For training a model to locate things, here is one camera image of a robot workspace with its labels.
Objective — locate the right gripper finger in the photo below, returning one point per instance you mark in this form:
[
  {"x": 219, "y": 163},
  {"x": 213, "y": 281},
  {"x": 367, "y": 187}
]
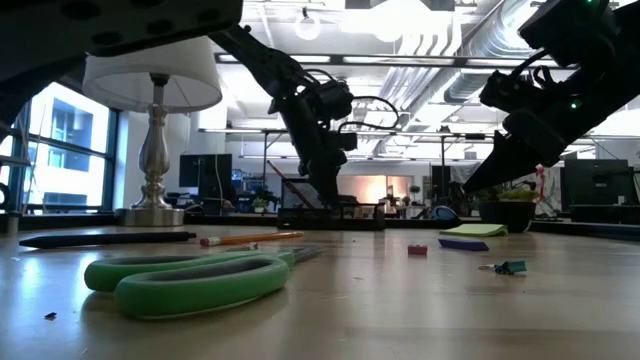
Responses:
[{"x": 505, "y": 160}]

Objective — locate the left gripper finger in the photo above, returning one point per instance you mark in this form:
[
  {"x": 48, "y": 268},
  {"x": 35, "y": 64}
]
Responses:
[
  {"x": 322, "y": 187},
  {"x": 337, "y": 185}
]

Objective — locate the black mesh desk organizer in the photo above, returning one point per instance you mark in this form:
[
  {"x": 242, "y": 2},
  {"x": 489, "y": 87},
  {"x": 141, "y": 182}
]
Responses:
[{"x": 360, "y": 220}]

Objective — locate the green sticky note pad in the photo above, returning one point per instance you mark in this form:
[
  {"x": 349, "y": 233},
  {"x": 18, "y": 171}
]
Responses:
[{"x": 475, "y": 230}]

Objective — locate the yellow pencil pink eraser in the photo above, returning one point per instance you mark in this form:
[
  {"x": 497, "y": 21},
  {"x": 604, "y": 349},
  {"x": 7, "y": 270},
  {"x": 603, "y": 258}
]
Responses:
[{"x": 260, "y": 237}]

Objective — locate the small red block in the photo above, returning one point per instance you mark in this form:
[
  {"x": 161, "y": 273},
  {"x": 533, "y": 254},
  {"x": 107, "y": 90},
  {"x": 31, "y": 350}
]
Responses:
[{"x": 417, "y": 250}]

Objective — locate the teal binder clip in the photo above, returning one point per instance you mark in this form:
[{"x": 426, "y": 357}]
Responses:
[{"x": 512, "y": 267}]

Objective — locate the black pen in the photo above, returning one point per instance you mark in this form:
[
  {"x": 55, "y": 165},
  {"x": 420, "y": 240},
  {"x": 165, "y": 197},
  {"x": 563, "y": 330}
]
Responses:
[{"x": 100, "y": 239}]

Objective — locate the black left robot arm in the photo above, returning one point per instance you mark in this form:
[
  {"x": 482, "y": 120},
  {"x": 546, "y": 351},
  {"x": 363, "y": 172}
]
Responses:
[{"x": 125, "y": 20}]

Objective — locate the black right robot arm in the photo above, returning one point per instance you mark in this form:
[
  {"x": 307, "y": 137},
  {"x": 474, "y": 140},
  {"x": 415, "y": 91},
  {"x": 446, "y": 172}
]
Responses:
[{"x": 570, "y": 30}]

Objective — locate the small potted green plant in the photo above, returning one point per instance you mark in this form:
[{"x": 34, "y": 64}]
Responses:
[{"x": 507, "y": 215}]

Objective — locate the wide black monitor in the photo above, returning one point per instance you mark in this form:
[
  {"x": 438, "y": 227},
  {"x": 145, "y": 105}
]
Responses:
[{"x": 595, "y": 182}]

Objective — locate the dark blue rounded object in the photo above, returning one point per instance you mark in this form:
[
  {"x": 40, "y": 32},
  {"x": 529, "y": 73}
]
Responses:
[{"x": 444, "y": 214}]

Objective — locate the black monitor on stand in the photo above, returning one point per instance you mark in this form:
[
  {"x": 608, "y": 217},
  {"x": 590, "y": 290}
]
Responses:
[{"x": 205, "y": 170}]

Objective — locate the white shade silver table lamp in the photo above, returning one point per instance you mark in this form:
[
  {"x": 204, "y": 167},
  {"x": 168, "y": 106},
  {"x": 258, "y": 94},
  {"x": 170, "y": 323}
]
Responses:
[{"x": 155, "y": 150}]

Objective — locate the tiny dark scrap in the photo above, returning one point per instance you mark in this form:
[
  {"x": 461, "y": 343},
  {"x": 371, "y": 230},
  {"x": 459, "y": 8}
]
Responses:
[{"x": 50, "y": 315}]

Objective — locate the black overhead light rail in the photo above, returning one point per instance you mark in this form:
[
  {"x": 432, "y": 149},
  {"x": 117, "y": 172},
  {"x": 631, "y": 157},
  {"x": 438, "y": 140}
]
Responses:
[{"x": 337, "y": 59}]

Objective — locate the black aluminium table frame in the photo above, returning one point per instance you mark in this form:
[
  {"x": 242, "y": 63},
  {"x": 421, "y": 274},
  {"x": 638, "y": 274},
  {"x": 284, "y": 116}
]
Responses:
[{"x": 230, "y": 220}]

